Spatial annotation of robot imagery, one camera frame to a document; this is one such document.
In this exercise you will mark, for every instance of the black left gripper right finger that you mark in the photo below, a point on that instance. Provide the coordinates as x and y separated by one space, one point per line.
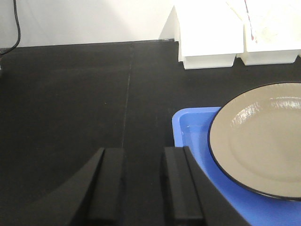
190 198

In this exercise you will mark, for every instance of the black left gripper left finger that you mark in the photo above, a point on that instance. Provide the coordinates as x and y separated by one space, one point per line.
93 196

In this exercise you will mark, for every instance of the blue plastic tray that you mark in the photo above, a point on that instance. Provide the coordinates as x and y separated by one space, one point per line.
191 128

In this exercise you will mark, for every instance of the beige plate with black rim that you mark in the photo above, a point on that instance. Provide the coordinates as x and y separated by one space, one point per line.
255 139

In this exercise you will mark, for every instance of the left white storage bin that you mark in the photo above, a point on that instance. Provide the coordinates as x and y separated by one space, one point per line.
208 32

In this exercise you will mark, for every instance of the white storage bin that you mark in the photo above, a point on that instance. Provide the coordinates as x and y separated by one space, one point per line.
208 32
277 25

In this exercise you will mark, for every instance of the middle white storage bin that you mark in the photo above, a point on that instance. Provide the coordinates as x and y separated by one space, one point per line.
277 25

